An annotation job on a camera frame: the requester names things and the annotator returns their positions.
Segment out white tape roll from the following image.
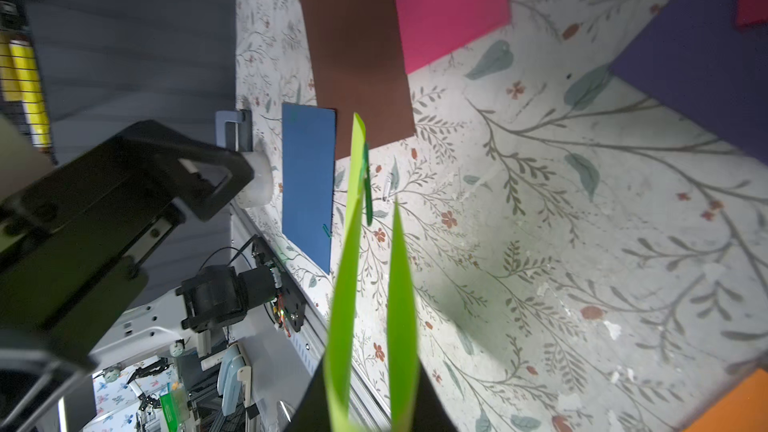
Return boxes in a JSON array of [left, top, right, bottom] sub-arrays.
[[235, 150, 274, 209]]

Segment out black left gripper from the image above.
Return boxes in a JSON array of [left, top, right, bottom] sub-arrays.
[[1, 120, 254, 365]]

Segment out blue paper sheet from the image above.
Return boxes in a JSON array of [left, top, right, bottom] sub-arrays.
[[282, 103, 336, 274]]

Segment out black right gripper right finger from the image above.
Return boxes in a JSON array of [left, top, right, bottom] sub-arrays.
[[413, 367, 457, 432]]

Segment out blue tape dispenser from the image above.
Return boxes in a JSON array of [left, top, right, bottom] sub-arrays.
[[215, 109, 253, 152]]

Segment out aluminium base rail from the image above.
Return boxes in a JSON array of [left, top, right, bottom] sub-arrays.
[[232, 204, 392, 431]]

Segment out purple paper sheet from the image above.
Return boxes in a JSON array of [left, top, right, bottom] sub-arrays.
[[611, 0, 767, 162]]

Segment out orange paper sheet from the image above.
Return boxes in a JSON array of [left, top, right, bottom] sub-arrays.
[[686, 369, 768, 432]]

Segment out magenta paper sheet left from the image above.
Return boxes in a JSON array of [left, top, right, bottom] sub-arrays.
[[395, 0, 511, 74]]

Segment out brown paper sheet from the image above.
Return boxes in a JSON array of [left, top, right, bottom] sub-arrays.
[[300, 0, 415, 159]]

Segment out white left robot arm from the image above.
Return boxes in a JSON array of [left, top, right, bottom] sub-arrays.
[[1, 121, 273, 374]]

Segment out lime green paper sheet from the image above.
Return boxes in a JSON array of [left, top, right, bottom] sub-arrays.
[[322, 112, 420, 432]]

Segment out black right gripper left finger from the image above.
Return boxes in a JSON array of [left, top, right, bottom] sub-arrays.
[[299, 359, 360, 431]]

